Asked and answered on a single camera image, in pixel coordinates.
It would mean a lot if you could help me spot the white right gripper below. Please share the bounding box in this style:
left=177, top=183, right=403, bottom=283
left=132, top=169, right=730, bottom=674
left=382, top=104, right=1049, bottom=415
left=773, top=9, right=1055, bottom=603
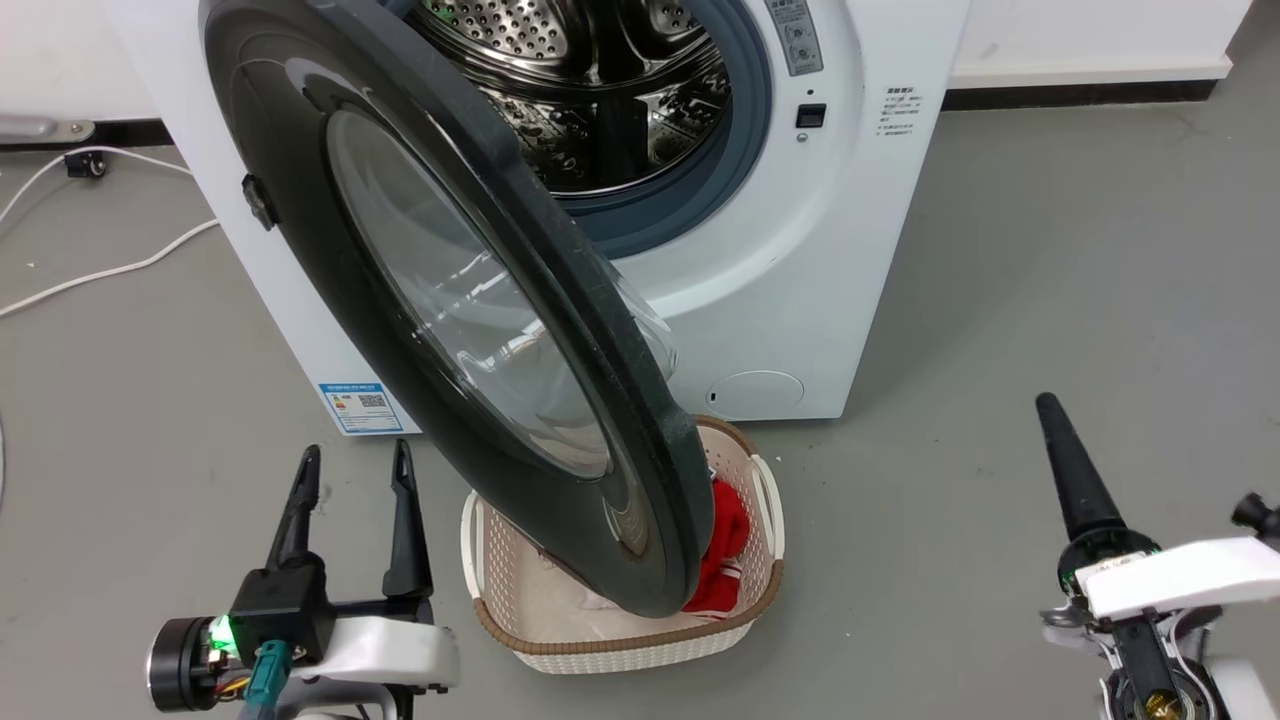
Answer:
left=1034, top=392, right=1280, bottom=653

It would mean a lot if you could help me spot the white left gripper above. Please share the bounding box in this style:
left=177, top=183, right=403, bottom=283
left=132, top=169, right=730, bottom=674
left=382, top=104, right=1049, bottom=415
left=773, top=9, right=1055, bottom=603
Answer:
left=264, top=439, right=462, bottom=720

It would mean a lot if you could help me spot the dark round washing machine door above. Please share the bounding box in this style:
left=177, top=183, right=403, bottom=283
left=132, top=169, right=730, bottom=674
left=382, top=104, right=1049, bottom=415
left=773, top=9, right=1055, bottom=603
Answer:
left=197, top=0, right=717, bottom=620

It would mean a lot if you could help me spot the black door latch hook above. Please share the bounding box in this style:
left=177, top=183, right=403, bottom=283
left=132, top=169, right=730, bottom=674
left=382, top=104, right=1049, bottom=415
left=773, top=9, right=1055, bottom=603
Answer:
left=242, top=174, right=280, bottom=232

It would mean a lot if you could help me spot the white front-load washing machine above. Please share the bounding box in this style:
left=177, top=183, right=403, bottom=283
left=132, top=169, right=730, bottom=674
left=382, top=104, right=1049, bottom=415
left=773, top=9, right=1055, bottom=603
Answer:
left=100, top=0, right=972, bottom=437

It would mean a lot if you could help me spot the grey-blue rubber door gasket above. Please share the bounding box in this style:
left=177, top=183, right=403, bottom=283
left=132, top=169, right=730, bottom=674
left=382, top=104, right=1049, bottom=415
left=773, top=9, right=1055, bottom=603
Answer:
left=560, top=0, right=777, bottom=262

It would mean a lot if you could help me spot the blue energy label sticker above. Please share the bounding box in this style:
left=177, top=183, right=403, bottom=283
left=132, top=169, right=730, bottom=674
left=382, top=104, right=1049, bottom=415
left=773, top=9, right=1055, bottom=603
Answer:
left=319, top=381, right=405, bottom=435

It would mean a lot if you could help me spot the white cloth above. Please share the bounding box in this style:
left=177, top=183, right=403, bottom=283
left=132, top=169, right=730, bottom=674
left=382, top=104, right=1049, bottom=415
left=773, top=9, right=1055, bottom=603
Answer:
left=518, top=552, right=685, bottom=643

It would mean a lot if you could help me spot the white woven laundry basket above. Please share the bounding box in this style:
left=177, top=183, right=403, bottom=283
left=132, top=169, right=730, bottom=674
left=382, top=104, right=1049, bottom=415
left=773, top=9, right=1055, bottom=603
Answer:
left=460, top=414, right=787, bottom=675

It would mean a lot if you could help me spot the round white filter cover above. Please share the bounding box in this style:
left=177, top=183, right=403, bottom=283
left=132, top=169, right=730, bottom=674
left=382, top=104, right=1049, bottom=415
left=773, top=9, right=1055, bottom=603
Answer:
left=706, top=370, right=805, bottom=422

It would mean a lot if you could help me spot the red garment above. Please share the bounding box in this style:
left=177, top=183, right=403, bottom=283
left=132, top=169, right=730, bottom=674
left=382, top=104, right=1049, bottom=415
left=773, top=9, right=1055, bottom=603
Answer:
left=682, top=478, right=754, bottom=615

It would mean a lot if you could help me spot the steel perforated washer drum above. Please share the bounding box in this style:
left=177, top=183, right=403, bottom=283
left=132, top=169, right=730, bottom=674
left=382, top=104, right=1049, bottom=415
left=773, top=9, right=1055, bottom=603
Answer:
left=410, top=0, right=737, bottom=197

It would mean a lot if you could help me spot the grey metal foot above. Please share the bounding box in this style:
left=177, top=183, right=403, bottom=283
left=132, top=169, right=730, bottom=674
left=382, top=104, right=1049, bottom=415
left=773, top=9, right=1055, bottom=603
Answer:
left=0, top=114, right=97, bottom=147

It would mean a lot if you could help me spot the grey instruction label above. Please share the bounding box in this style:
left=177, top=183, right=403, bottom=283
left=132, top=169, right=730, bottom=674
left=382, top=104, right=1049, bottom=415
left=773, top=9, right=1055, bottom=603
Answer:
left=764, top=0, right=825, bottom=78

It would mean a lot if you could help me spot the teal cable connector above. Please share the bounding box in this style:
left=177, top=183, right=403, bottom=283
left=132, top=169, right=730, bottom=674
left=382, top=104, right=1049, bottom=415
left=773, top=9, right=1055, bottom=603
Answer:
left=238, top=640, right=293, bottom=720

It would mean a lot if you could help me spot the white floor cable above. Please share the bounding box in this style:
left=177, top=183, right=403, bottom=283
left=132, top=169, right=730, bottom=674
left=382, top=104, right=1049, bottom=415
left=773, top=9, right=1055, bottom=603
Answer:
left=0, top=145, right=193, bottom=227
left=0, top=218, right=221, bottom=319

